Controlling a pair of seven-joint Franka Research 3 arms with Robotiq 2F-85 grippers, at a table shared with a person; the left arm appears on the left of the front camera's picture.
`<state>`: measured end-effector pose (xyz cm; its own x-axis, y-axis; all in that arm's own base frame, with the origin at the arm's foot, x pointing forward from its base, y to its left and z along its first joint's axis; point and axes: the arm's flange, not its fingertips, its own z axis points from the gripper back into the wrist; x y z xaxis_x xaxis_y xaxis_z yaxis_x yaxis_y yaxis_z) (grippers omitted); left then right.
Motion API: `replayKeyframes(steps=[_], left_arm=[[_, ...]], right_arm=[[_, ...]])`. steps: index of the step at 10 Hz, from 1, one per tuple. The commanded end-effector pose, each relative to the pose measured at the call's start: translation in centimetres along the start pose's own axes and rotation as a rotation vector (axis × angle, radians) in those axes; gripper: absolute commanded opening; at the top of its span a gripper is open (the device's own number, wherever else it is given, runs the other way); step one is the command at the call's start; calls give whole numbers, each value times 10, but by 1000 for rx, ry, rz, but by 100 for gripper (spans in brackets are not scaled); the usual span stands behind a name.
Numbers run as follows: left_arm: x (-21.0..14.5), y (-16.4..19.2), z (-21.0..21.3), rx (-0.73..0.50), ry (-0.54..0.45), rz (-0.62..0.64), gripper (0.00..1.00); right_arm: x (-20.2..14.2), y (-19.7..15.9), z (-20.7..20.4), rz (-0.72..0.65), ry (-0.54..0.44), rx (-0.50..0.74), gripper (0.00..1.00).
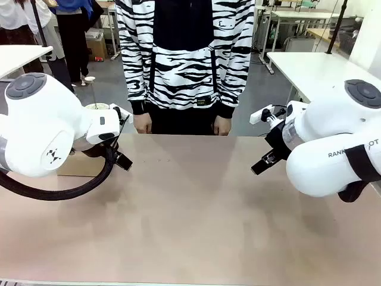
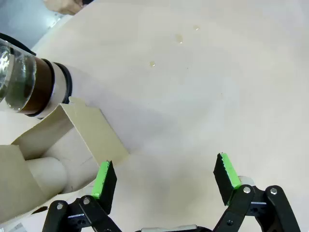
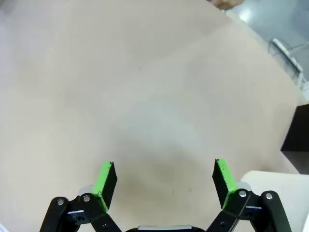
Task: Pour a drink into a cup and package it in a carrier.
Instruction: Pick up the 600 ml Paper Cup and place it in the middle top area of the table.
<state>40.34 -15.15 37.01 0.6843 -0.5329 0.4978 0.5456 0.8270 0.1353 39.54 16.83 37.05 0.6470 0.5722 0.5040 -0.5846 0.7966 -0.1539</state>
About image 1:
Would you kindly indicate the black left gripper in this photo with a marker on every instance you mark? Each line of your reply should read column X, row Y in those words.
column 94, row 152

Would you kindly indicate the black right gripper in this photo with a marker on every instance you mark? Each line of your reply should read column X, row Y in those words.
column 278, row 138

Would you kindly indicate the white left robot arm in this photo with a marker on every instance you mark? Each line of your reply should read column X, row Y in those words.
column 38, row 125

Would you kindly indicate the person's left forearm zebra sleeve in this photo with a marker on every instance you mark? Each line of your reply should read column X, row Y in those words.
column 235, row 89

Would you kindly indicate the person's right forearm zebra sleeve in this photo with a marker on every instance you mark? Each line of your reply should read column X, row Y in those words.
column 135, row 86

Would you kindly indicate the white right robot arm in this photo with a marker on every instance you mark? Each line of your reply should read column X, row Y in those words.
column 324, row 125

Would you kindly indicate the white cup on floor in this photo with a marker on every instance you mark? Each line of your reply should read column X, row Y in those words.
column 90, row 79

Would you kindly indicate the person's right hand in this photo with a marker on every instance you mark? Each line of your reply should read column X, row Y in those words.
column 143, row 123

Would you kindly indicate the person's left hand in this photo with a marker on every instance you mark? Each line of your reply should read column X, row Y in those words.
column 222, row 125

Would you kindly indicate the brown cardboard box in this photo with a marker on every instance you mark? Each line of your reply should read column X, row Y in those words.
column 80, row 167

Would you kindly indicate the beige round container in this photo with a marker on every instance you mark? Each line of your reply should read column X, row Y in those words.
column 96, row 105

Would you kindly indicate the large white side table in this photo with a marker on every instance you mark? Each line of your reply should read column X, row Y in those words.
column 312, row 68

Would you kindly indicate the cardboard box with label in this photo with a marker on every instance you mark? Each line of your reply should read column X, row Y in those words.
column 98, row 49

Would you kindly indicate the person in zebra hoodie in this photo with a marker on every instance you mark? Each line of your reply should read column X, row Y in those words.
column 184, row 59

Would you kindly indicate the grey chair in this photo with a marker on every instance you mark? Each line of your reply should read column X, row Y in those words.
column 299, row 44

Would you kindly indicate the white box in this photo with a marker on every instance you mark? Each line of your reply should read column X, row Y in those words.
column 93, row 34

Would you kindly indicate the bystander in black trousers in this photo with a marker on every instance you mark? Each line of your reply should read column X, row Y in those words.
column 73, row 38

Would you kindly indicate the wooden tabletop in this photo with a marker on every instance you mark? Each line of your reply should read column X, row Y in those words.
column 323, row 35

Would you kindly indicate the bystander in light grey clothes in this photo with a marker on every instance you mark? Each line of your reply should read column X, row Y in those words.
column 52, row 35

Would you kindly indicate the thin black stand pole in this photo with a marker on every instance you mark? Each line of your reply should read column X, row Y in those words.
column 44, row 38

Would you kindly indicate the small white side table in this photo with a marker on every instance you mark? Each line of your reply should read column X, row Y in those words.
column 21, row 56

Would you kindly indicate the dark mesh basket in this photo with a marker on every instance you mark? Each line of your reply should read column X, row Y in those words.
column 348, row 40

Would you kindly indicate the black pole with round foot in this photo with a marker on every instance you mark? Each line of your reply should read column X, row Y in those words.
column 336, row 26

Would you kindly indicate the bystander in white top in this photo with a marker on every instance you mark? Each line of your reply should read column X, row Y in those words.
column 13, row 21

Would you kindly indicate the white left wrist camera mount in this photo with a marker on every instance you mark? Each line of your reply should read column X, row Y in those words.
column 122, row 113

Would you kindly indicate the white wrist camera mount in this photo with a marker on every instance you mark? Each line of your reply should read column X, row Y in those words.
column 259, row 114
column 122, row 113

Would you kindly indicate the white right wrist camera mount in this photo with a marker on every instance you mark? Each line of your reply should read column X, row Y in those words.
column 259, row 114

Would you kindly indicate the white frame desk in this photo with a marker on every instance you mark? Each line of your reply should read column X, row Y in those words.
column 297, row 15

